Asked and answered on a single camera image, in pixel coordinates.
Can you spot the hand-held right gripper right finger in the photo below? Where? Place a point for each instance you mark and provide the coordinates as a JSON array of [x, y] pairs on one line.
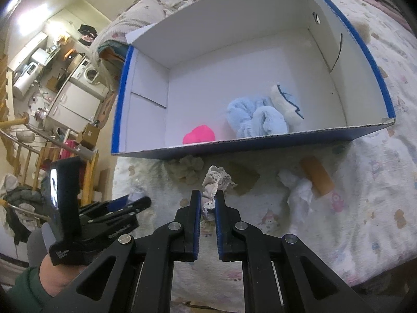
[[219, 228]]

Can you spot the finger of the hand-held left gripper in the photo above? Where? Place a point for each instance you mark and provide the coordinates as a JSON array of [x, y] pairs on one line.
[[140, 203], [109, 204]]

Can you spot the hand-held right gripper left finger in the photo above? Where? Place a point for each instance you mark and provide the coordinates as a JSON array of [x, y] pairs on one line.
[[195, 228]]

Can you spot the beige lace cloth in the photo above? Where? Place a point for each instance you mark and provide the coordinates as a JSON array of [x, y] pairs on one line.
[[213, 179]]

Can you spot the white and blue cardboard box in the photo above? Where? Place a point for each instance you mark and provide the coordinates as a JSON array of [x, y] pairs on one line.
[[244, 71]]

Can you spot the pink soft ball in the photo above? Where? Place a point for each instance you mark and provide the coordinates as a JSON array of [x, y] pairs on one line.
[[198, 135]]

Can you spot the person's left hand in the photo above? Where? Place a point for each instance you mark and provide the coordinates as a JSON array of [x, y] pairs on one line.
[[60, 277]]

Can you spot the pile of dark clothes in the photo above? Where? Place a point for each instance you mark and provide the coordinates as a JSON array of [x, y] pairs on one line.
[[22, 199]]

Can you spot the olive flat cloth piece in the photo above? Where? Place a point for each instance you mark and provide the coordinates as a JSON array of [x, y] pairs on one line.
[[244, 177]]

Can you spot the beige fuzzy cloth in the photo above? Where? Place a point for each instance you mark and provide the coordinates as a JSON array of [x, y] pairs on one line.
[[190, 169]]

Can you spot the pink cloth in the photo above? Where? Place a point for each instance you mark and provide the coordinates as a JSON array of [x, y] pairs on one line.
[[70, 146]]

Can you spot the small brown cardboard box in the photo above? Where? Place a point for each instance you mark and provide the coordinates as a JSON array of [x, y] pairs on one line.
[[89, 134]]

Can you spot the white crumpled cloth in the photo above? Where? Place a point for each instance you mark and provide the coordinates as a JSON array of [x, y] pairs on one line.
[[298, 195]]

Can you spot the white cabinet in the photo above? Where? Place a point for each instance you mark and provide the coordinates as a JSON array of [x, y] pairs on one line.
[[75, 104]]

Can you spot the tan cylinder roll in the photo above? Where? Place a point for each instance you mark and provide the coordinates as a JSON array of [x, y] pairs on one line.
[[317, 176]]

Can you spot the light blue fluffy plush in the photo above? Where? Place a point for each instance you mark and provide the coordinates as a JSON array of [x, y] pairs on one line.
[[247, 114]]

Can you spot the white washing machine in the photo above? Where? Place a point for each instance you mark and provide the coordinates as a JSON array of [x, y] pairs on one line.
[[91, 73]]

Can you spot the white plush with blue stitching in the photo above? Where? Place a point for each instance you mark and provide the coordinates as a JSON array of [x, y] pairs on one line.
[[283, 104]]

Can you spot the printed bed blanket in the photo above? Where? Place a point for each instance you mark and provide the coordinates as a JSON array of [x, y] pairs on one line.
[[358, 169]]

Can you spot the white appliance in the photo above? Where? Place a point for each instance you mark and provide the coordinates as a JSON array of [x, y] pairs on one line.
[[35, 57]]

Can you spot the black garment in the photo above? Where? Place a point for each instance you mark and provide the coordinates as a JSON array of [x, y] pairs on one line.
[[86, 32]]

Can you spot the beige patterned quilt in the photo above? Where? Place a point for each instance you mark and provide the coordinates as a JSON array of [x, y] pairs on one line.
[[153, 9]]

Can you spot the beige fuzzy lump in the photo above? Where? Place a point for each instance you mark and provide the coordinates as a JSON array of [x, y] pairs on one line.
[[362, 31]]

